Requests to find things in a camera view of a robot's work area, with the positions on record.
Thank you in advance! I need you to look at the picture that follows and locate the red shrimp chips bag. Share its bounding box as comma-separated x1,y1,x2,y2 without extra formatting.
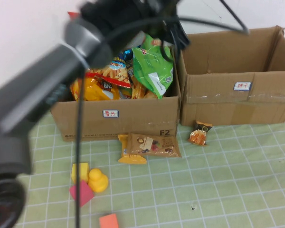
67,11,133,89

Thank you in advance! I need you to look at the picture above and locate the yellow cracker pack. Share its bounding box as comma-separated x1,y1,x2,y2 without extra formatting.
117,134,148,165

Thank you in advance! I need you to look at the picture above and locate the green snack bag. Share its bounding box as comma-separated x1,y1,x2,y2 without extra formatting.
131,33,174,100

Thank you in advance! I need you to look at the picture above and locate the white label on plain box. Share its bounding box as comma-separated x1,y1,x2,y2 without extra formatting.
232,81,252,92

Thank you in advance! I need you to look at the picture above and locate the yellow glossy chips bag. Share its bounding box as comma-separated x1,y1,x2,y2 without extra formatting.
82,77,121,101

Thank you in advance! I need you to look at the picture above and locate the orange foam block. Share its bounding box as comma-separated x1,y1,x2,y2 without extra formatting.
98,213,119,228

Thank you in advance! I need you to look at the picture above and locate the white zip tie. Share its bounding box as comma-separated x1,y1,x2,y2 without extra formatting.
77,51,91,70

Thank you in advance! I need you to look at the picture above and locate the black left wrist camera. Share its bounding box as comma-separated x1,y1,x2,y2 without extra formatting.
135,0,181,19

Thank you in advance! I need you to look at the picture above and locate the cardboard box printed F2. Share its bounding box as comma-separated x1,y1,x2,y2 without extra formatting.
51,45,181,143

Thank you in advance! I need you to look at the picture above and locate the brown printed biscuit pack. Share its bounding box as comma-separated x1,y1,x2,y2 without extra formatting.
129,133,182,159

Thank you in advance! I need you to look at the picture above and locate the thick black camera cable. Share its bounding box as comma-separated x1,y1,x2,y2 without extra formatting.
75,0,250,228

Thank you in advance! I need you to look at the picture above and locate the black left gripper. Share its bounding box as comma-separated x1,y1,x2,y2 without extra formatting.
153,16,191,52

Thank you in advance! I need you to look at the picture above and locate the large plain cardboard box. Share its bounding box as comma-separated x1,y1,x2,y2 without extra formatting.
178,25,285,127

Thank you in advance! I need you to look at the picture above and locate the pink foam cube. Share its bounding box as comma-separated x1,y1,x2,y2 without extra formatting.
69,180,95,208

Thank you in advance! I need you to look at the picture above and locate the yellow foam cube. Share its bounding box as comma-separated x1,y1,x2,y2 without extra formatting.
71,162,90,184

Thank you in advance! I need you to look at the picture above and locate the dark orange fries snack bag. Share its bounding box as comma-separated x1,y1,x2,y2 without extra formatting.
120,59,157,100

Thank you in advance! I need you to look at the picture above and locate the yellow rubber duck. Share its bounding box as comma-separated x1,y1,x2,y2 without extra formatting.
87,168,109,193

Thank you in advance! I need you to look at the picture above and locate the blue foil snack bag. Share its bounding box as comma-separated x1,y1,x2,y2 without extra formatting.
123,45,142,60

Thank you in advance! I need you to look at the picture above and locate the small orange black snack packet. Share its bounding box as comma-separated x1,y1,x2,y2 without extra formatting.
188,120,213,147

